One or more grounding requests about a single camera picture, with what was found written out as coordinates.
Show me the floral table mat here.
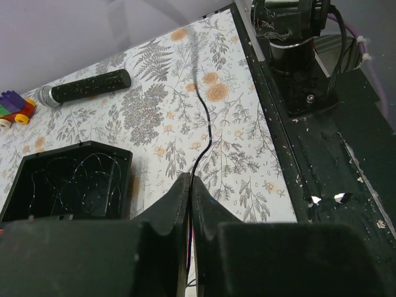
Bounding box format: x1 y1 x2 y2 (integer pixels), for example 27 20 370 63
1 9 296 289

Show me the black plastic bin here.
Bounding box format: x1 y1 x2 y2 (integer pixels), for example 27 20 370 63
1 141 133 224

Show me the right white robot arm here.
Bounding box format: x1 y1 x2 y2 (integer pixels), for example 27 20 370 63
250 1 338 117

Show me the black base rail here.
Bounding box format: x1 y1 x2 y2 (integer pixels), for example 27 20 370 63
231 1 395 287

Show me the black wire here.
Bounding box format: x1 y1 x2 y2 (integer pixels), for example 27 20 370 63
185 30 213 287

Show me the thin dark wire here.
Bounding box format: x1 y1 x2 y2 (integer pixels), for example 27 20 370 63
27 153 123 217

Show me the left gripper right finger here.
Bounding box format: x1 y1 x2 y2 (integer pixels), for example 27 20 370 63
190 178 388 296

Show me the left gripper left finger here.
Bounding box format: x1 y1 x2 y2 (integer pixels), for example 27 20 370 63
1 173 189 296

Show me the black microphone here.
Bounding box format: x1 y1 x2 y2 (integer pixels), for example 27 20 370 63
36 69 132 108

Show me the colourful toy block figure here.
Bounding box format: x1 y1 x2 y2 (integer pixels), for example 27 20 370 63
1 90 36 129

